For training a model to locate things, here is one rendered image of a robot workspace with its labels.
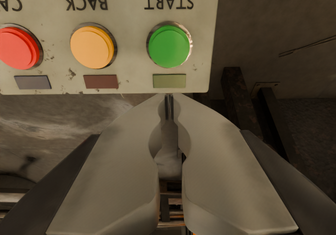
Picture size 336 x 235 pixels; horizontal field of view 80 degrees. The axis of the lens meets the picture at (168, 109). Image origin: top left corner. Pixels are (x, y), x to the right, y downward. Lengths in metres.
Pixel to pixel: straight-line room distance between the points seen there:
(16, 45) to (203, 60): 0.18
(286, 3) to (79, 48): 0.85
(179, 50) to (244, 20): 0.75
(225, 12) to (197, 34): 0.69
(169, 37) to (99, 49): 0.07
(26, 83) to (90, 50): 0.09
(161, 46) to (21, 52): 0.13
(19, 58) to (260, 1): 0.82
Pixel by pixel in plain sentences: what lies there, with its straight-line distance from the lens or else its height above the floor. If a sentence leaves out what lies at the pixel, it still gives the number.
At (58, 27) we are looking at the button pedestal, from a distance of 0.23.
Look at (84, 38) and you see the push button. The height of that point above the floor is 0.61.
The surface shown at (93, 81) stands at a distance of 0.24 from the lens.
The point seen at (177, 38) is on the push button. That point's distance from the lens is 0.20.
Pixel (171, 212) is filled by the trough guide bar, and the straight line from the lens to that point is 0.54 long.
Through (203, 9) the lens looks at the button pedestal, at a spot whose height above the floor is 0.59.
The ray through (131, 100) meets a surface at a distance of 0.40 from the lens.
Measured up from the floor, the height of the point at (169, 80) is 0.61.
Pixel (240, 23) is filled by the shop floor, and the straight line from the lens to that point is 0.94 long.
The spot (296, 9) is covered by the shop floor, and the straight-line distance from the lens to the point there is 1.00.
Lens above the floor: 0.77
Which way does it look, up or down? 37 degrees down
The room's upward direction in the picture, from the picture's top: 180 degrees clockwise
